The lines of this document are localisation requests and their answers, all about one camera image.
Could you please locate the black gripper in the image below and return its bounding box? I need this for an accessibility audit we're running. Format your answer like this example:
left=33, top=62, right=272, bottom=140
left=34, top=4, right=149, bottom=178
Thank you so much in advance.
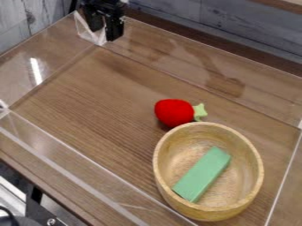
left=81, top=0, right=126, bottom=41

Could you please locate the red plush strawberry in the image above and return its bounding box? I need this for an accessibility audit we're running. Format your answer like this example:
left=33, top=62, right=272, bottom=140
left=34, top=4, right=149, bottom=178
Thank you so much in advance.
left=154, top=99, right=207, bottom=127

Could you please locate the wooden bowl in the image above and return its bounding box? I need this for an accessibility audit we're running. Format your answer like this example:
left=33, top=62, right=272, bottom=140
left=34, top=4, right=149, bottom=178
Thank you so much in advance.
left=152, top=122, right=264, bottom=222

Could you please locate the green rectangular block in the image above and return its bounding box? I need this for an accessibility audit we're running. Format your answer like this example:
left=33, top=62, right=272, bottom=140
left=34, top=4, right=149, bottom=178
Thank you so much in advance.
left=172, top=147, right=231, bottom=203

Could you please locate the clear acrylic corner bracket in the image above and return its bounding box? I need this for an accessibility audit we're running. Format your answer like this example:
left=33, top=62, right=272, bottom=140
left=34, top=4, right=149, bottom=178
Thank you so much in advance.
left=73, top=11, right=106, bottom=46

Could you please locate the clear acrylic tray wall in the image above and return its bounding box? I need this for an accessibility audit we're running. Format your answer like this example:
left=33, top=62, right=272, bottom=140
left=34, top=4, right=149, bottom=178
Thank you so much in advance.
left=0, top=17, right=302, bottom=226

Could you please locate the black metal table frame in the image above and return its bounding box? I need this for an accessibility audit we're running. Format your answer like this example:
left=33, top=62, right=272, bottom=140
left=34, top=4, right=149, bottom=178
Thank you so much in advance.
left=25, top=185, right=77, bottom=226

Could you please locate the black cable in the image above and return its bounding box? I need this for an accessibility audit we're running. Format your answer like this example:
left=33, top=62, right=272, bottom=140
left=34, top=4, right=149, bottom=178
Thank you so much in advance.
left=0, top=205, right=21, bottom=226

